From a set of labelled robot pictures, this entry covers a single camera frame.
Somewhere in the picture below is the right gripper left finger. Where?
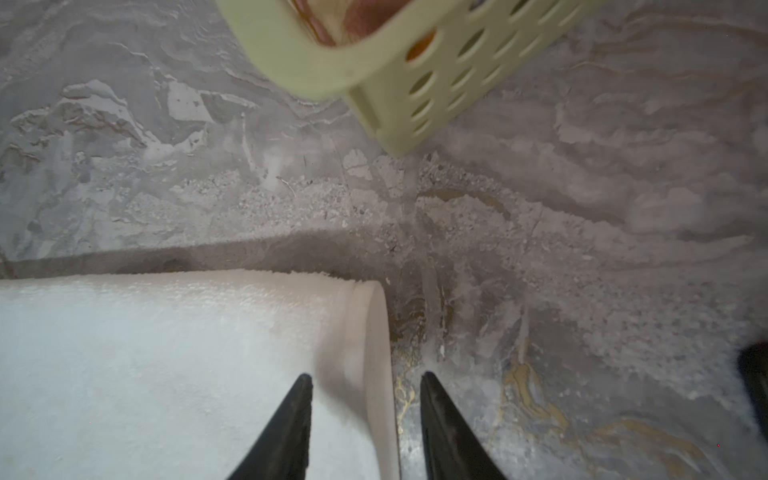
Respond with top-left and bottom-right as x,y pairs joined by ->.
229,373 -> 313,480

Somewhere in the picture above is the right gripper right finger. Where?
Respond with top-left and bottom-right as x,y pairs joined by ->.
420,371 -> 506,480

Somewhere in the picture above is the plain white towel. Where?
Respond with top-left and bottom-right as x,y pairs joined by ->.
1,270 -> 400,479

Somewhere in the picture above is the light green plastic basket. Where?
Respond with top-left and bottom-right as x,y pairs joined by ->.
218,0 -> 602,156

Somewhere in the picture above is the red white blue towel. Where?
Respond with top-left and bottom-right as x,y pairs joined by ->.
290,0 -> 409,47

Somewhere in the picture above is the black white stapler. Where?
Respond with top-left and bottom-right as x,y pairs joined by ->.
737,342 -> 768,439

